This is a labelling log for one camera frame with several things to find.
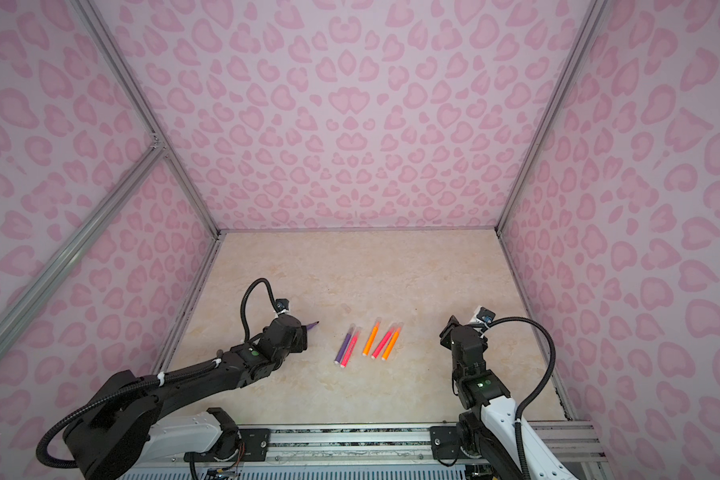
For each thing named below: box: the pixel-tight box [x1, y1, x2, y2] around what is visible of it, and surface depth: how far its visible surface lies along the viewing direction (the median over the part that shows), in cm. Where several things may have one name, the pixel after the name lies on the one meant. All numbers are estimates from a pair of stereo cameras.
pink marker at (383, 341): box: [371, 324, 396, 359], surface depth 92 cm
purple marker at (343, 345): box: [334, 324, 355, 365], surface depth 92 cm
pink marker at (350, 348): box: [340, 327, 361, 368], surface depth 91 cm
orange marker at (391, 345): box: [381, 326, 401, 361], surface depth 92 cm
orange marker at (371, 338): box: [362, 318, 381, 357], surface depth 92 cm
